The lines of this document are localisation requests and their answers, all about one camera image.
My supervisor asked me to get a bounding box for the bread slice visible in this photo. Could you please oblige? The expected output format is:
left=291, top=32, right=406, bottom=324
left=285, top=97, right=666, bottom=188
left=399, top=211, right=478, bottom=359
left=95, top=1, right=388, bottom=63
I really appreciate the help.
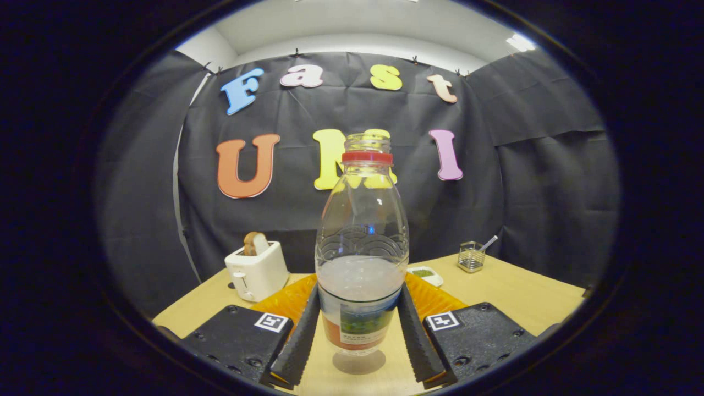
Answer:
left=243, top=232, right=270, bottom=257

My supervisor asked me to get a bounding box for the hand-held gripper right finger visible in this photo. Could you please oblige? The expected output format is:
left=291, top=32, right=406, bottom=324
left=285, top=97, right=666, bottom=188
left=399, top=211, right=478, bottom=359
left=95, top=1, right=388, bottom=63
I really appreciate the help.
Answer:
left=397, top=273, right=537, bottom=389

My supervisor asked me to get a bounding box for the small wire basket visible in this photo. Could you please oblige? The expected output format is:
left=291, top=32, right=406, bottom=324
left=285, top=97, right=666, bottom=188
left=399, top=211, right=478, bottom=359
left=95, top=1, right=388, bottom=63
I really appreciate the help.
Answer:
left=458, top=241, right=486, bottom=273

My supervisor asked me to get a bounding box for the small white dish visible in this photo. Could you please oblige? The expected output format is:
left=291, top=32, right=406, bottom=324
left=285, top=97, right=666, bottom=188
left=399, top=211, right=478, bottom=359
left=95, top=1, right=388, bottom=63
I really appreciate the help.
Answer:
left=407, top=266, right=444, bottom=288

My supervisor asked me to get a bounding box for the wooden table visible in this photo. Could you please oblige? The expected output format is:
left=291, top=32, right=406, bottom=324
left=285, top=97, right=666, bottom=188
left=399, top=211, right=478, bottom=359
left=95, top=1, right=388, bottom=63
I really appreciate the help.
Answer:
left=153, top=254, right=586, bottom=396

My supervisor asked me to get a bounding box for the round brown coaster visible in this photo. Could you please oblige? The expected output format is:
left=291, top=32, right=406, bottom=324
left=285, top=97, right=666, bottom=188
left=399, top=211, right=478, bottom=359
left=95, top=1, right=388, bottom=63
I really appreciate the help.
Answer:
left=332, top=349, right=387, bottom=376

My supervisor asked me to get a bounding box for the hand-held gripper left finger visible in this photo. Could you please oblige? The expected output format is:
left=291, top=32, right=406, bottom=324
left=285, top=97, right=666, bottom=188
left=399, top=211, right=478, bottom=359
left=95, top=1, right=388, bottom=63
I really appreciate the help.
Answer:
left=181, top=273, right=321, bottom=391

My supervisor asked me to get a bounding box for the clear juice bottle red ring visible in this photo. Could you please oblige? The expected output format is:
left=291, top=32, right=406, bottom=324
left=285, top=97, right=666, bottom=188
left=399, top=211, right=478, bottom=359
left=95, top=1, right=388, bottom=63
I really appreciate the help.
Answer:
left=315, top=130, right=410, bottom=356

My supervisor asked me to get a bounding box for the black backdrop cloth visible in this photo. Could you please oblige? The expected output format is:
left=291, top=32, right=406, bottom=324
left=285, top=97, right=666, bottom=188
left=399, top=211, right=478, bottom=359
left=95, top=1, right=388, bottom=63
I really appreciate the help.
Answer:
left=96, top=48, right=622, bottom=320

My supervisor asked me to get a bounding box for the white toaster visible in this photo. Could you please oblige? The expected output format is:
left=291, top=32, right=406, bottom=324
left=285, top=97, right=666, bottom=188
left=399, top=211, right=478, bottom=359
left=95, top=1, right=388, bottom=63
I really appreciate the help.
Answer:
left=224, top=241, right=290, bottom=303

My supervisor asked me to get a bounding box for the small ceiling light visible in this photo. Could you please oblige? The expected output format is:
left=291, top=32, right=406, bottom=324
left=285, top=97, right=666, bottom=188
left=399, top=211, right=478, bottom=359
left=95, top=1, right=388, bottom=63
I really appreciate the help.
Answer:
left=506, top=33, right=537, bottom=53

